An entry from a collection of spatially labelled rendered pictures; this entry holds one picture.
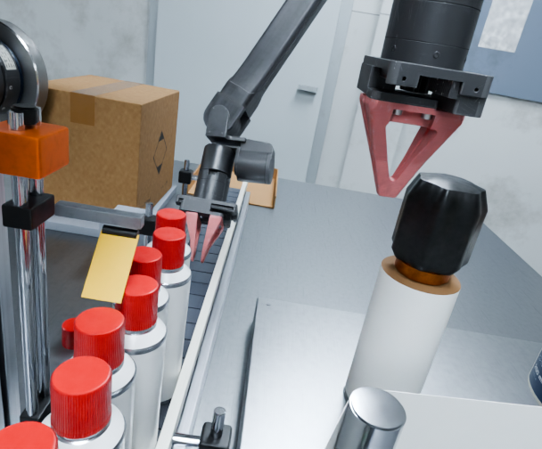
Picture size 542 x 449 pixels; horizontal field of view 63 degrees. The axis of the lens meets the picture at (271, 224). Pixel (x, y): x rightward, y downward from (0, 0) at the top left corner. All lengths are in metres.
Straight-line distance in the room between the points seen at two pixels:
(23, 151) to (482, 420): 0.38
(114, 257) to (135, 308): 0.04
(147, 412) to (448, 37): 0.37
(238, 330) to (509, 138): 2.68
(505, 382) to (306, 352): 0.29
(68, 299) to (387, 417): 0.61
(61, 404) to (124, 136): 0.74
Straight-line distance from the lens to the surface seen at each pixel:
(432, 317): 0.51
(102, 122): 0.98
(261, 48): 0.83
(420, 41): 0.32
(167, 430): 0.48
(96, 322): 0.33
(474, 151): 3.19
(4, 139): 0.34
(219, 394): 0.64
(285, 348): 0.65
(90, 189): 1.03
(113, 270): 0.36
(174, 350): 0.51
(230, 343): 0.73
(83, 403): 0.28
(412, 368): 0.54
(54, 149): 0.35
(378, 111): 0.32
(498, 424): 0.40
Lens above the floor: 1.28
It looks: 22 degrees down
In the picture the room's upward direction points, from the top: 10 degrees clockwise
